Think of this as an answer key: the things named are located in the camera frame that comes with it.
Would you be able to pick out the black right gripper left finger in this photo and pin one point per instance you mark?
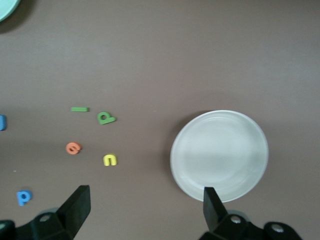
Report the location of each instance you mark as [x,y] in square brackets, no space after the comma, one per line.
[72,215]

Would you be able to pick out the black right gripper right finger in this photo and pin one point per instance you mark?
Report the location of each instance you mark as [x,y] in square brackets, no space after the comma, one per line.
[215,217]

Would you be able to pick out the yellow letter n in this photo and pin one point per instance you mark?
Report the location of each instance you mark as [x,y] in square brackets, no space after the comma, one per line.
[110,160]

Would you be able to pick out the orange letter e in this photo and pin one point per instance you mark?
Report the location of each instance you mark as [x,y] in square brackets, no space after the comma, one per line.
[73,148]

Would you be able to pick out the green letter p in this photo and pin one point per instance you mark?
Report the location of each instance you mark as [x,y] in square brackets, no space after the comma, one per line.
[106,118]

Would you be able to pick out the green letter l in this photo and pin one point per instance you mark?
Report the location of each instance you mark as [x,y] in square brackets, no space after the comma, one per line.
[80,109]

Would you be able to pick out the blue letter p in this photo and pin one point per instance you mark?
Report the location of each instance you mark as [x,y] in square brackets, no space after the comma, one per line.
[23,197]

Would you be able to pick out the beige plate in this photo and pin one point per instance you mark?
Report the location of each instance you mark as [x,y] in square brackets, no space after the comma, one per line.
[220,155]

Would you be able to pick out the blue letter g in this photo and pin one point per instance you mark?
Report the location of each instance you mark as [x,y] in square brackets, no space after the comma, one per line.
[2,122]

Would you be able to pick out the brown table cover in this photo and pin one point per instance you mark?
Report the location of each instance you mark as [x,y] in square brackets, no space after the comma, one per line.
[150,62]

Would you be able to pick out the green plate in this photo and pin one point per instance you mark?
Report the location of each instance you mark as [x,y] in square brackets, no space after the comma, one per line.
[6,8]

